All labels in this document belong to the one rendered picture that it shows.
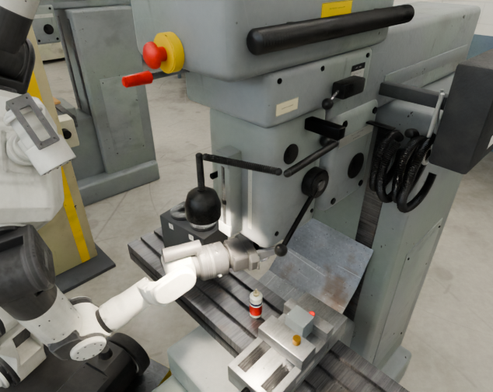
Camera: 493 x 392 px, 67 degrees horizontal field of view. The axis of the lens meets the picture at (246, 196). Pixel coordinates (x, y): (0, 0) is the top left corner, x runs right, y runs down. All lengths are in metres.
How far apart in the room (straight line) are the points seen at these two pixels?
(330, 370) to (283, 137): 0.69
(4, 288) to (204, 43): 0.52
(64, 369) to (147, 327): 0.86
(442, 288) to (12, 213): 2.61
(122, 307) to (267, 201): 0.44
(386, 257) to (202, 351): 0.66
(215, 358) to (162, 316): 1.27
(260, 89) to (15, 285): 0.53
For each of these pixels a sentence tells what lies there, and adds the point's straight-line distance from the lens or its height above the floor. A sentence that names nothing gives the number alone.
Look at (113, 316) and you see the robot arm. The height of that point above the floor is 1.17.
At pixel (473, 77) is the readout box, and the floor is 1.70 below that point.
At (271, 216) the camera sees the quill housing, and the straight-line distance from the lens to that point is 0.81.
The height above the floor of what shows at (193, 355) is 0.85.
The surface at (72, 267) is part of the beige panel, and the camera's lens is 2.95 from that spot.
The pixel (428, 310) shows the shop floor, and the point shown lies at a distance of 2.72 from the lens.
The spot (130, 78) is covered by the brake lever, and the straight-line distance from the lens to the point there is 0.72.
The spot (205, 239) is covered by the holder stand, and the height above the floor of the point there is 1.11.
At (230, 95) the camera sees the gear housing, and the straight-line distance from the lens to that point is 0.70.
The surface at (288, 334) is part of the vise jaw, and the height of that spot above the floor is 1.04.
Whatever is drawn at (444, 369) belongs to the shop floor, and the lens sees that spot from 2.48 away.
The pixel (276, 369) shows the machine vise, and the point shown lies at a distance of 1.05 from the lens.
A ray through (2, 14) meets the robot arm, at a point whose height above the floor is 1.80.
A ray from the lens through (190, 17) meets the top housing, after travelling 0.59.
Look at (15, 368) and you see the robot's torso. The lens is 1.55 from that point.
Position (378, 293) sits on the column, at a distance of 1.38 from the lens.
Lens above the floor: 1.89
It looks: 33 degrees down
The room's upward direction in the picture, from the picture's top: straight up
